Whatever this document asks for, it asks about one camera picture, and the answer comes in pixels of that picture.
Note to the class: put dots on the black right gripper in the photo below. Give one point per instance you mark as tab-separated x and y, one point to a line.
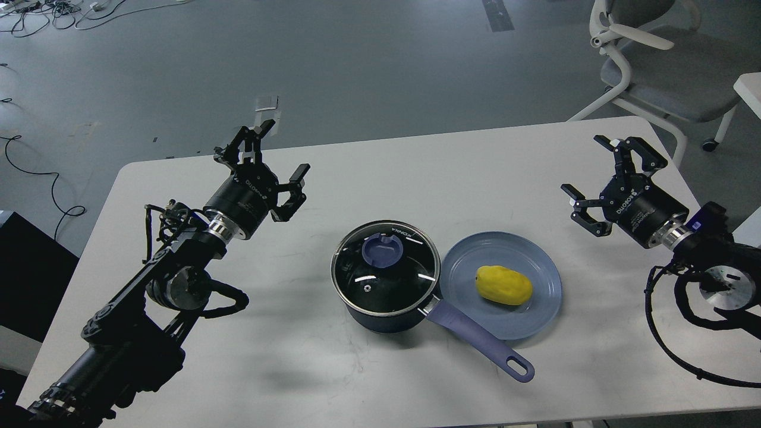
631	200

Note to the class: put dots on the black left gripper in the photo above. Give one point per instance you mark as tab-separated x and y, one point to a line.
250	192

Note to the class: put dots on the glass pot lid purple knob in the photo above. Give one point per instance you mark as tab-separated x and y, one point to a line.
385	268

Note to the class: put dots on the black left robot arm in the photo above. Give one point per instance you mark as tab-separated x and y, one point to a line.
135	340

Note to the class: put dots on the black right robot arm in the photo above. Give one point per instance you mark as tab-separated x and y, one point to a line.
716	278

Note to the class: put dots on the white grey office chair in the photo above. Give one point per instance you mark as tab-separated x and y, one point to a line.
666	72

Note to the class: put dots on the white table corner right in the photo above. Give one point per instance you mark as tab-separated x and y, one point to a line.
747	86

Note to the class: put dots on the blue plastic plate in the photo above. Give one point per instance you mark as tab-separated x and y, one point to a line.
458	274

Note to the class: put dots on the black box at left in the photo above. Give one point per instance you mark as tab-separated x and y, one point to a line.
35	273

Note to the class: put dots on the dark blue saucepan purple handle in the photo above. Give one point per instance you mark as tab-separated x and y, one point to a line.
435	309

